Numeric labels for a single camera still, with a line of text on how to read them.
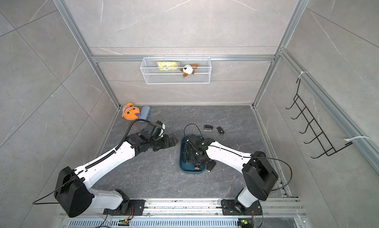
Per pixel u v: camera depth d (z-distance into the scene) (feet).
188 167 2.86
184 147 3.06
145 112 3.73
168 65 2.75
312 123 2.20
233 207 2.40
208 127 3.42
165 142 2.34
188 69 2.81
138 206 2.40
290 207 2.48
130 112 3.42
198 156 1.99
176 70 2.89
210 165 2.82
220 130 3.40
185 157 2.96
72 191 1.30
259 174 1.42
